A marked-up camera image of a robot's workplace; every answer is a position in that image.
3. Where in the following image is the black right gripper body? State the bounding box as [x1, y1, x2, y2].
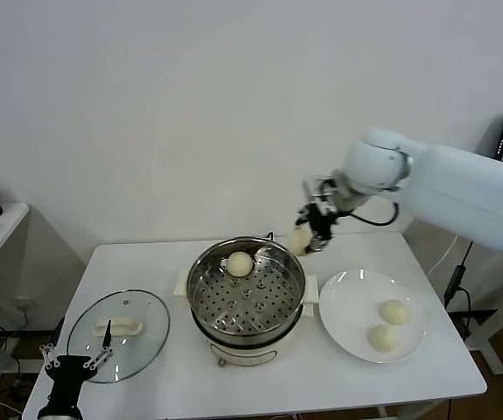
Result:
[298, 205, 343, 240]

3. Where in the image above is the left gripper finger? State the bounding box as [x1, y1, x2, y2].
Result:
[85, 319, 115, 372]
[38, 343, 59, 372]

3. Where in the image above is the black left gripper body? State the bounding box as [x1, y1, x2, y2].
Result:
[44, 354, 95, 408]

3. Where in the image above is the perforated steel steamer basket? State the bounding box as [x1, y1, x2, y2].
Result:
[187, 236, 308, 347]

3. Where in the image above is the white laptop cable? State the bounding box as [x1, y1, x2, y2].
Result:
[429, 234, 460, 277]

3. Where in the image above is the white side table with label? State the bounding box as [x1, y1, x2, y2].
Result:
[469, 255, 503, 377]

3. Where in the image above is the black cable with adapter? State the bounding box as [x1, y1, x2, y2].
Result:
[444, 242, 473, 343]

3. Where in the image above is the white electric cooker pot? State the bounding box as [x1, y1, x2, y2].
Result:
[174, 270, 320, 367]

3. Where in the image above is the white steamed baozi bun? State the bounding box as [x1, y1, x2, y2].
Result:
[288, 228, 316, 257]
[367, 324, 399, 353]
[226, 251, 254, 278]
[378, 299, 410, 326]

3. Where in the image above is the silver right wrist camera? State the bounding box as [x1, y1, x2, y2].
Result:
[302, 176, 339, 214]

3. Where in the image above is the glass lid with white handle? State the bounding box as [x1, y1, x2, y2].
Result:
[66, 288, 171, 385]

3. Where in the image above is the white round plate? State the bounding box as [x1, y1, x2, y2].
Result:
[318, 268, 427, 364]

